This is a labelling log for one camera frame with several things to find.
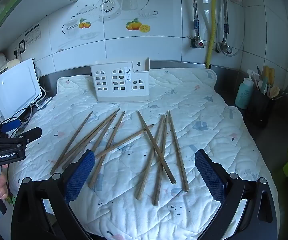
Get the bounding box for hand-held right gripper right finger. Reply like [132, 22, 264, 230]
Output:
[194, 149, 278, 240]

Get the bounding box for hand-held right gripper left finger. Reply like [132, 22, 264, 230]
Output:
[10, 149, 96, 240]

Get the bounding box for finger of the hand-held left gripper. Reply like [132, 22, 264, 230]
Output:
[0, 119, 22, 133]
[15, 127, 43, 144]

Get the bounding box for pile of wooden chopsticks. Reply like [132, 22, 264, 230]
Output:
[50, 108, 190, 207]

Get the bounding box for white plastic chopstick holder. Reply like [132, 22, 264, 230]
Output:
[90, 57, 151, 103]

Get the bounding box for white power strip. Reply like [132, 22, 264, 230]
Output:
[32, 96, 52, 111]

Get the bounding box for white countertop appliance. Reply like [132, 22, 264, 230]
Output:
[0, 58, 42, 122]

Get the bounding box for white quilted printed mat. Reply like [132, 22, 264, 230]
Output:
[9, 68, 278, 240]

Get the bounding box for black utensil container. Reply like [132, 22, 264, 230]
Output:
[248, 87, 274, 128]

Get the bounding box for teal soap pump bottle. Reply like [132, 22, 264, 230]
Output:
[234, 70, 256, 110]

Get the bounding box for white spatula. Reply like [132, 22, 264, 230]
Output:
[258, 80, 268, 94]

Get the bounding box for wooden spoon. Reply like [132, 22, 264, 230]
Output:
[270, 85, 280, 99]

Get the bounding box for metal valve with red knob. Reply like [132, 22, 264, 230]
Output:
[190, 37, 206, 49]

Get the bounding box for black cable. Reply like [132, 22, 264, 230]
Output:
[0, 109, 32, 132]

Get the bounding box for white cable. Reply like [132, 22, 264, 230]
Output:
[35, 64, 47, 101]

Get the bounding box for black and white wall label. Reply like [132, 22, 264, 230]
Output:
[25, 24, 40, 47]

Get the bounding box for wall cabinet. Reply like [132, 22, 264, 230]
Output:
[0, 0, 80, 57]

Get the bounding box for yellow handled utensil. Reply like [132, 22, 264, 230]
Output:
[263, 66, 276, 87]

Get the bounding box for yellow gas hose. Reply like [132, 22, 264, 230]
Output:
[205, 0, 220, 68]

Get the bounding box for braided metal hose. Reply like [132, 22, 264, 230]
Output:
[188, 0, 200, 40]
[220, 0, 229, 46]

